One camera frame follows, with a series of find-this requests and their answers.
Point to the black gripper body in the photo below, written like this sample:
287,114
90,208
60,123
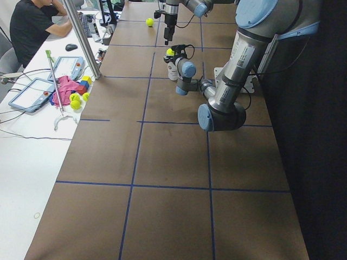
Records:
172,57
169,20

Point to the aluminium frame post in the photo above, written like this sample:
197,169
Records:
82,38

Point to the near teach pendant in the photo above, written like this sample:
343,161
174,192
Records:
33,96

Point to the pink cloth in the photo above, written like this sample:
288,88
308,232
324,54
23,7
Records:
66,86

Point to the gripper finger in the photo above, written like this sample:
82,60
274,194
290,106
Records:
166,36
170,33
166,58

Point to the yellow tennis ball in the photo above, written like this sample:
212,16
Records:
170,52
149,22

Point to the spare tennis ball three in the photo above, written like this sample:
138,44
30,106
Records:
85,96

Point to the teach pendant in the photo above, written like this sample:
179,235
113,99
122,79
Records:
70,66
33,96

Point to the seated person black shirt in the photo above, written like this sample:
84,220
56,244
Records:
31,24

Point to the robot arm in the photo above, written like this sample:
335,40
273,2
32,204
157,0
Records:
258,22
169,9

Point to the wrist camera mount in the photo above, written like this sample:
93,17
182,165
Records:
157,14

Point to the spare tennis ball two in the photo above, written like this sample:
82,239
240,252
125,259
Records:
75,104

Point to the spare tennis ball one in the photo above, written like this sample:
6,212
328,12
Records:
74,97

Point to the blue cube block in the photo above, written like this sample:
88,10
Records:
86,84

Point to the reach grabber stick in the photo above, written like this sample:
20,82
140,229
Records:
64,115

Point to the far teach pendant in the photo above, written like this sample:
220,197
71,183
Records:
70,66

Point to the red cube block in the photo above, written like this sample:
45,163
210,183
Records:
81,89

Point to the black computer mouse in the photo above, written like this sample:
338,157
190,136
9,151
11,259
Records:
70,47

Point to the yellow cube block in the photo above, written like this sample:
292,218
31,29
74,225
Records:
86,79

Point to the black keyboard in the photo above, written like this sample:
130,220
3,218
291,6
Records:
85,21

